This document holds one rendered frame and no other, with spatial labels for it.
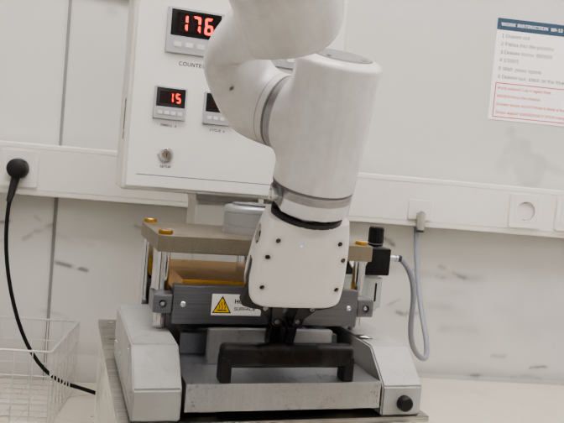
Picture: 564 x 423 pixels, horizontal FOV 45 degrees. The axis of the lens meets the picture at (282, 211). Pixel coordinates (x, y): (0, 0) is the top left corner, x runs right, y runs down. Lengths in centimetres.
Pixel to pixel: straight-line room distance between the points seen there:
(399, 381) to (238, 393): 19
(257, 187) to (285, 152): 38
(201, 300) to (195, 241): 7
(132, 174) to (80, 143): 41
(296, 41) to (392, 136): 91
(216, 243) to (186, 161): 24
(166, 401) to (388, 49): 94
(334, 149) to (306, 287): 16
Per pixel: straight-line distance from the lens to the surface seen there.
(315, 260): 70
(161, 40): 101
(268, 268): 69
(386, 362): 81
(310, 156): 64
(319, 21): 53
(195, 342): 82
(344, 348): 76
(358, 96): 63
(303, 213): 66
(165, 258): 80
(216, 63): 61
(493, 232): 145
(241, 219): 86
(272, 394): 74
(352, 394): 78
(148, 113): 100
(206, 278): 82
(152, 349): 74
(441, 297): 148
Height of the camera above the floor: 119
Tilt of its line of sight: 3 degrees down
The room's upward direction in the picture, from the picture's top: 5 degrees clockwise
